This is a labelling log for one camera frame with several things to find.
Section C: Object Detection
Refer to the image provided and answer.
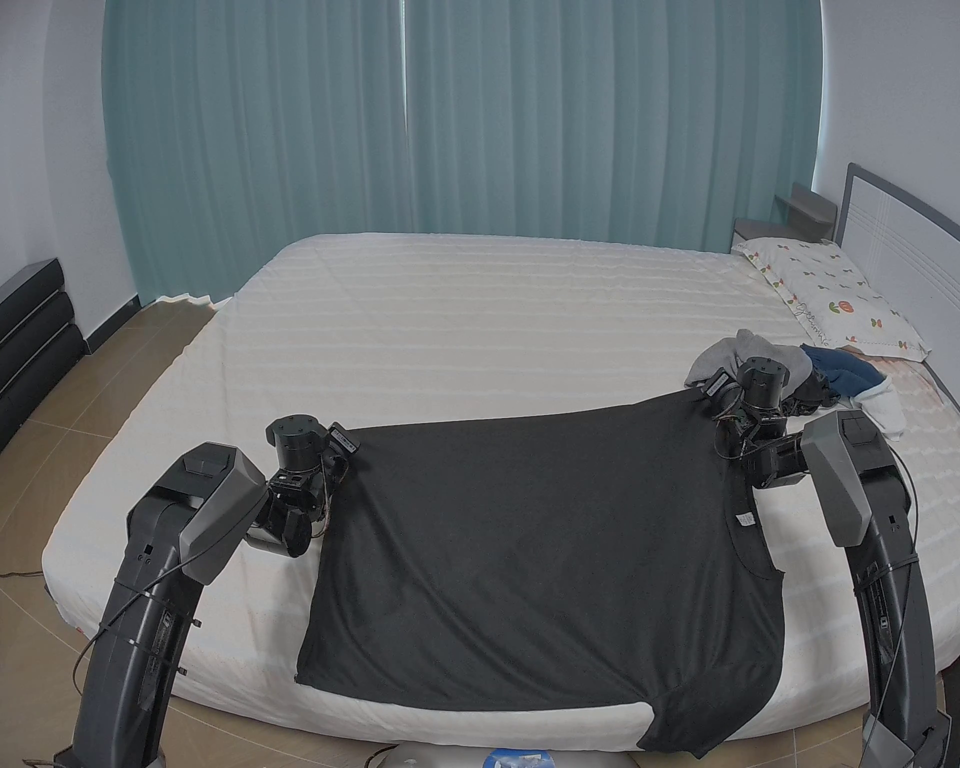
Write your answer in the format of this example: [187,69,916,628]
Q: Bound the blue-green curtain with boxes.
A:
[101,0,408,305]
[403,0,826,252]

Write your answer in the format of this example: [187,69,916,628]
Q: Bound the white printed pillow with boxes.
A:
[738,237,931,363]

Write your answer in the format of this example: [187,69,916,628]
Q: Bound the grey bedside table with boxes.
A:
[732,182,839,245]

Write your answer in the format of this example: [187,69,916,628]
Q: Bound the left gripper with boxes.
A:
[324,421,363,459]

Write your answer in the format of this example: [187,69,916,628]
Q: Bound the black chest of drawers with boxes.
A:
[0,258,82,451]

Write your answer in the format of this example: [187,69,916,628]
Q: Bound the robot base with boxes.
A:
[367,742,582,768]

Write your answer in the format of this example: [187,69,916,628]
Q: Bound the bed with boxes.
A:
[41,161,960,751]

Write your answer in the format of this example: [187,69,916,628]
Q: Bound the pile of clothes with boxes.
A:
[686,327,905,440]

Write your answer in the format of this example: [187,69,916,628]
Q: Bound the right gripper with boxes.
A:
[701,366,744,405]

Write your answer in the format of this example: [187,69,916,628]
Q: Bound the black T-shirt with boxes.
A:
[294,387,786,755]

